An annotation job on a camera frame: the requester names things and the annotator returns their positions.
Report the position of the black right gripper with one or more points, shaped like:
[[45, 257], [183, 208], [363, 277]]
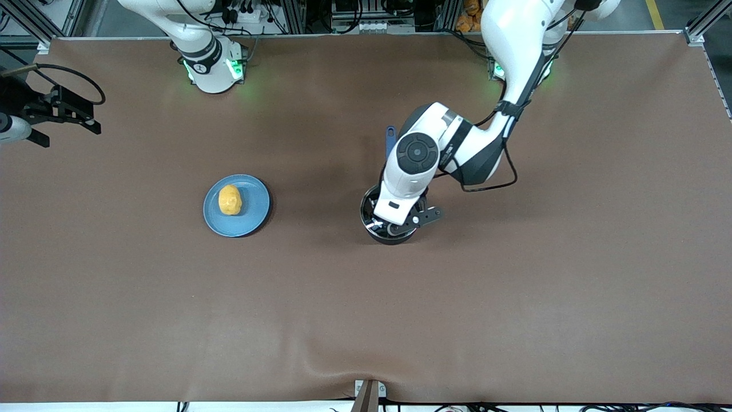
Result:
[[24, 105]]

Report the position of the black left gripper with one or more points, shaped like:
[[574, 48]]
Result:
[[418, 205]]

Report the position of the glass lid blue knob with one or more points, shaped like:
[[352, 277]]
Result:
[[369, 212]]

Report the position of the yellow potato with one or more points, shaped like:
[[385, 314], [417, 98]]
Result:
[[230, 200]]

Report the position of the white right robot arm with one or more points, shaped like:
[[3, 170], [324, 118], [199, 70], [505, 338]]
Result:
[[211, 68]]

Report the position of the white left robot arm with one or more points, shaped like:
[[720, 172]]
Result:
[[417, 153]]

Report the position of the brown table cover mat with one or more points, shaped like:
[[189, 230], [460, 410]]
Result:
[[343, 315]]

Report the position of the blue round plate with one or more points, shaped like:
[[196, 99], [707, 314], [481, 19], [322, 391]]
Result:
[[254, 212]]

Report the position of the white terminal connector block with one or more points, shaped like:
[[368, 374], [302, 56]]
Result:
[[374, 26]]

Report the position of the white power strip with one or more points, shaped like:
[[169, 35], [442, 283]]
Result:
[[246, 14]]

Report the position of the pile of orange objects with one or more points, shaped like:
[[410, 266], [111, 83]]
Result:
[[469, 23]]

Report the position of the metal table edge bracket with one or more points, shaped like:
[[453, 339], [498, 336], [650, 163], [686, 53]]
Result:
[[369, 397]]

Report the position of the aluminium frame post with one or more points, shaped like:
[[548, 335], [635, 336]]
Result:
[[447, 16], [706, 23], [294, 17]]

